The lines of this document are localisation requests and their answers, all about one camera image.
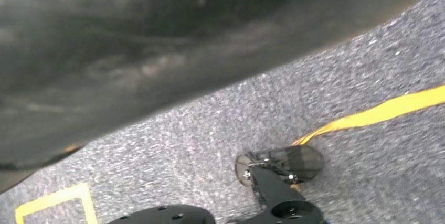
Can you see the black robot leg with foot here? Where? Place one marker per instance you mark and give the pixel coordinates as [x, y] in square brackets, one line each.
[274, 187]

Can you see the black rounded robot housing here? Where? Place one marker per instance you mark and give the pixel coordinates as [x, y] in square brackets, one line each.
[167, 215]

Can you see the yellow floor tape square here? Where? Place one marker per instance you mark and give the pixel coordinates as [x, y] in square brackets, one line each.
[382, 111]

